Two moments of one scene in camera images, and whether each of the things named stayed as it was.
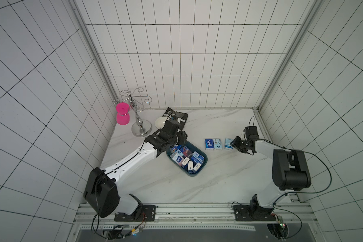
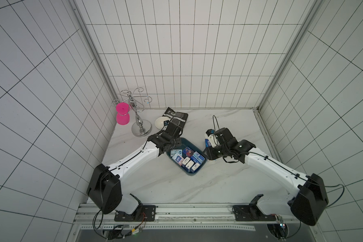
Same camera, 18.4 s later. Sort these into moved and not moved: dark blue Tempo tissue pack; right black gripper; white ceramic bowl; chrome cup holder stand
Moved: right black gripper
Not moved: chrome cup holder stand; white ceramic bowl; dark blue Tempo tissue pack
